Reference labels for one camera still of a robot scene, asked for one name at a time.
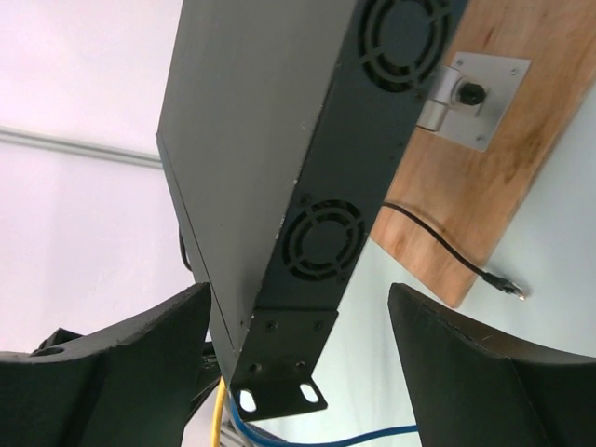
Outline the blue ethernet cable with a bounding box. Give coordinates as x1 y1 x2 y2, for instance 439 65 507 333
226 388 420 447

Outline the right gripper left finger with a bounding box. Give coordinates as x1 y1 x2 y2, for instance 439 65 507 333
1 283 210 446

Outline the yellow ethernet cable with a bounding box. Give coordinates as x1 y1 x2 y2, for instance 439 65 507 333
209 377 229 447

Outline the left aluminium frame post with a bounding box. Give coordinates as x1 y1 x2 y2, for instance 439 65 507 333
1 126 163 169

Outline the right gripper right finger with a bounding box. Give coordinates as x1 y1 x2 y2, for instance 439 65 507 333
387 283 595 446

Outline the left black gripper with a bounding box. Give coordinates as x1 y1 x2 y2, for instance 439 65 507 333
32 328 221 419

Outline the dark network switch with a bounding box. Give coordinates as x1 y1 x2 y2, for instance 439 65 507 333
156 1 467 421

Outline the wooden board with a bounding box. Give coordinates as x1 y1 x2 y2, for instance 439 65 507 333
370 0 596 309

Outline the metal switch mounting bracket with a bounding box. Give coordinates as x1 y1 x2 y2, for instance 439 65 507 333
417 51 531 152

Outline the short black ethernet cable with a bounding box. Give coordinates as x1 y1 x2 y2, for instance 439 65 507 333
382 200 531 302

